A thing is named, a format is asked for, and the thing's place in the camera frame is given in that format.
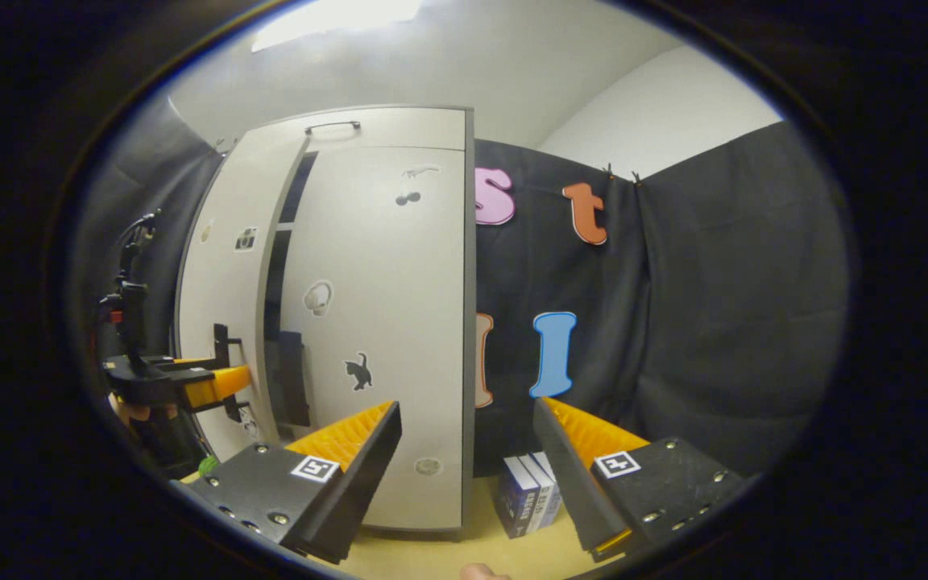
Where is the dark blue box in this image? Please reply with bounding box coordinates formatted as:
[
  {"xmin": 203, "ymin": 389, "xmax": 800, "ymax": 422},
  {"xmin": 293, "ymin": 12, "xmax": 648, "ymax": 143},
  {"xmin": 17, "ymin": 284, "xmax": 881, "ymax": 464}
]
[{"xmin": 498, "ymin": 455, "xmax": 543, "ymax": 539}]

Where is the white blue box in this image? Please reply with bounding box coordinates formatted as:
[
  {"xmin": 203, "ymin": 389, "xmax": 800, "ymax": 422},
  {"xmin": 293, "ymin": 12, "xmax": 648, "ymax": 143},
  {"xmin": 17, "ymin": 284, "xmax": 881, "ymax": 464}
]
[{"xmin": 528, "ymin": 451, "xmax": 563, "ymax": 528}]

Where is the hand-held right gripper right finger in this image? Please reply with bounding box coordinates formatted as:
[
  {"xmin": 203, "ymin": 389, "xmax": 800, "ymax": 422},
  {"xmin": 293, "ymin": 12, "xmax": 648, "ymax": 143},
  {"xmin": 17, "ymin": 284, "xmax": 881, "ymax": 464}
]
[{"xmin": 534, "ymin": 396, "xmax": 748, "ymax": 563}]

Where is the white cabinet door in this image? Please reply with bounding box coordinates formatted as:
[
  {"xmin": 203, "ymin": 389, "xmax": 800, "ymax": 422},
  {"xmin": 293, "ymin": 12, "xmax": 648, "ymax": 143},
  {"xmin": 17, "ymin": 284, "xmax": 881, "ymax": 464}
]
[
  {"xmin": 176, "ymin": 133, "xmax": 308, "ymax": 460},
  {"xmin": 275, "ymin": 145, "xmax": 469, "ymax": 532}
]

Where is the white grey cabinet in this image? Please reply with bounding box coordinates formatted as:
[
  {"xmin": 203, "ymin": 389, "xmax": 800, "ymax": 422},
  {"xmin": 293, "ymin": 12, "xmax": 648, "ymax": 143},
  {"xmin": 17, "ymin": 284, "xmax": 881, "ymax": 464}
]
[{"xmin": 176, "ymin": 105, "xmax": 478, "ymax": 539}]

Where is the white cabinet drawer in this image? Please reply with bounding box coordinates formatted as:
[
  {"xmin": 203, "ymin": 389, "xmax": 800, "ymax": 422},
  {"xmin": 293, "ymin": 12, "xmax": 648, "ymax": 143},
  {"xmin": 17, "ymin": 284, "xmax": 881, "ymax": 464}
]
[{"xmin": 230, "ymin": 105, "xmax": 473, "ymax": 154}]

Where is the black door handle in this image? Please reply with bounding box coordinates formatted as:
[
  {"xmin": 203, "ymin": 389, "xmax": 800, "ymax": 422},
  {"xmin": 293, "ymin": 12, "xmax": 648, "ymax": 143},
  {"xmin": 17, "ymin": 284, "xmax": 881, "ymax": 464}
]
[
  {"xmin": 279, "ymin": 330, "xmax": 312, "ymax": 428},
  {"xmin": 213, "ymin": 324, "xmax": 245, "ymax": 424}
]

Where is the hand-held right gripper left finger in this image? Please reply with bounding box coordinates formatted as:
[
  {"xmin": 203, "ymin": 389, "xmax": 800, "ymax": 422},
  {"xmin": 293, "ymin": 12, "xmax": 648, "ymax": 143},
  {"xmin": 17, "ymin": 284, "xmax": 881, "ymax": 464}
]
[{"xmin": 170, "ymin": 400, "xmax": 403, "ymax": 566}]

